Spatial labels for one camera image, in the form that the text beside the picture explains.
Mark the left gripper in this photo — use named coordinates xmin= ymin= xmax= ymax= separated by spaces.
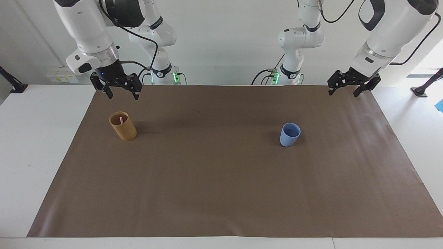
xmin=327 ymin=67 xmax=381 ymax=98

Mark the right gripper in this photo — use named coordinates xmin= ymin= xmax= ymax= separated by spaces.
xmin=90 ymin=60 xmax=143 ymax=101

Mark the brown paper cup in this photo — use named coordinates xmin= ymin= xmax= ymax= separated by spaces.
xmin=109 ymin=111 xmax=138 ymax=141

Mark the blue cup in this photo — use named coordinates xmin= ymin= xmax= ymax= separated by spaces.
xmin=280 ymin=122 xmax=301 ymax=147

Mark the black stand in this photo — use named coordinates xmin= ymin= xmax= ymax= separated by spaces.
xmin=410 ymin=68 xmax=443 ymax=98
xmin=0 ymin=65 xmax=29 ymax=94

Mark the white wall socket strip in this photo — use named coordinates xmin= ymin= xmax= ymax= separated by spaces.
xmin=46 ymin=71 xmax=80 ymax=84

